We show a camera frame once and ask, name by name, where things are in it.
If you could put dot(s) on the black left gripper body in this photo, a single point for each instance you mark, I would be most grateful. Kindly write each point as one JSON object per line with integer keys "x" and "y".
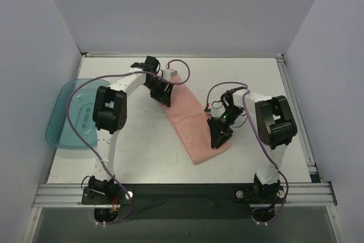
{"x": 160, "y": 90}

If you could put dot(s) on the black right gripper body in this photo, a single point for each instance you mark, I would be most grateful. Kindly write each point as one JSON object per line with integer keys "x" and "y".
{"x": 219, "y": 126}

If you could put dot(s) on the pink terry towel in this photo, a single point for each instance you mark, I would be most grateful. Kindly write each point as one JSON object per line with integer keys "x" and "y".
{"x": 189, "y": 122}

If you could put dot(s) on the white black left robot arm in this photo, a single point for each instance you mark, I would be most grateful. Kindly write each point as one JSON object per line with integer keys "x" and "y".
{"x": 110, "y": 116}

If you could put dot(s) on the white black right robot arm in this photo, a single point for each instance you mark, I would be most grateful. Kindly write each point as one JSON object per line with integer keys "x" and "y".
{"x": 274, "y": 127}

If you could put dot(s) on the teal translucent plastic tray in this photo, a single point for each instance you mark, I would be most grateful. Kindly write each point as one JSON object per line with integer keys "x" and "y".
{"x": 59, "y": 133}

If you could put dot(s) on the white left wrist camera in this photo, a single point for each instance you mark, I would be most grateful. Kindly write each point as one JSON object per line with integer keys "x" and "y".
{"x": 169, "y": 73}

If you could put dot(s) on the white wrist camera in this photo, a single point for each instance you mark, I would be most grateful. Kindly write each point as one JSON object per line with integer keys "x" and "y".
{"x": 208, "y": 110}
{"x": 169, "y": 73}

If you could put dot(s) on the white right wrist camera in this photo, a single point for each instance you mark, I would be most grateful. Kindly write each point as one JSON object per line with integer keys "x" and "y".
{"x": 208, "y": 110}

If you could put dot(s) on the silver aluminium back rail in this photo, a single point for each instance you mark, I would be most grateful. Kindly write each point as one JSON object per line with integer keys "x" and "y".
{"x": 100, "y": 54}

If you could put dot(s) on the silver aluminium rail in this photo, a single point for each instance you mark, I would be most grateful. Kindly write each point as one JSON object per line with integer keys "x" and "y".
{"x": 302, "y": 133}
{"x": 100, "y": 54}
{"x": 75, "y": 195}

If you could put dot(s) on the silver aluminium right rail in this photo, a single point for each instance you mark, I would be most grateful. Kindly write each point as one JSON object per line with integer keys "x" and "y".
{"x": 302, "y": 133}

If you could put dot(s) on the silver aluminium front rail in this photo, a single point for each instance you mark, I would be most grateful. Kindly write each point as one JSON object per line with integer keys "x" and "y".
{"x": 75, "y": 195}

